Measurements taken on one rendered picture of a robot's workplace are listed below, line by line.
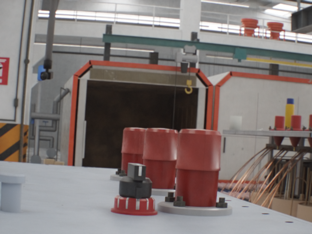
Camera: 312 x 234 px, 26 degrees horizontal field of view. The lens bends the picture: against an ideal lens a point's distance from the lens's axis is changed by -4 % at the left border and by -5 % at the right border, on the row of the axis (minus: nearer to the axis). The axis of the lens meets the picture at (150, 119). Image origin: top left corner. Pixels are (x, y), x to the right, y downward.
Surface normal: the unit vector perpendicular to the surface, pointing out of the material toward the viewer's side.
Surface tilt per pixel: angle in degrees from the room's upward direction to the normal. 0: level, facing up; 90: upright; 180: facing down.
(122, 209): 88
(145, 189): 90
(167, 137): 89
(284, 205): 90
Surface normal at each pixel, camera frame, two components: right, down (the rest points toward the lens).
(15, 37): 0.17, -0.01
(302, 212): -0.97, -0.07
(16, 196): 0.59, 0.02
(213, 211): 0.40, 0.00
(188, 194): -0.45, -0.04
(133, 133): -0.17, -0.05
